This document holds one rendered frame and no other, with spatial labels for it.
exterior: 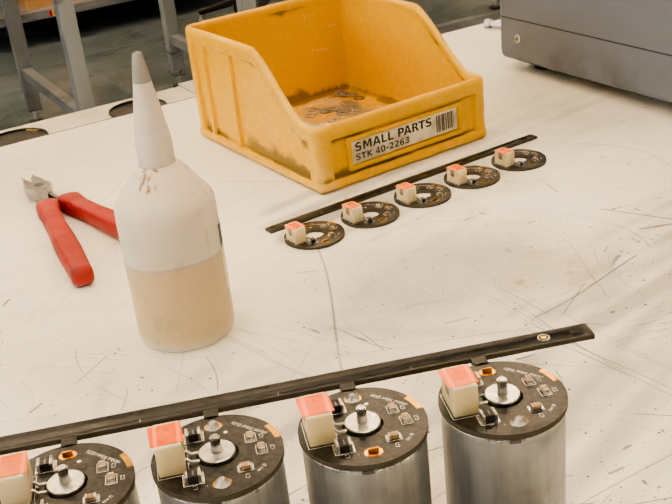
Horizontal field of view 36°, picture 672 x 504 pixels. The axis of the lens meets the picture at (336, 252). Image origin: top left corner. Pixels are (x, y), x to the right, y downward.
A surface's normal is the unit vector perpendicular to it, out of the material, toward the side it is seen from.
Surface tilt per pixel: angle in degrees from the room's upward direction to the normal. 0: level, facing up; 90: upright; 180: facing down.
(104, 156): 0
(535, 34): 90
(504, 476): 90
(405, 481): 90
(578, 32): 90
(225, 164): 0
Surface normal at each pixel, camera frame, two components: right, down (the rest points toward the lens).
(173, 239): 0.28, 0.50
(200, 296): 0.45, 0.26
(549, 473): 0.63, 0.29
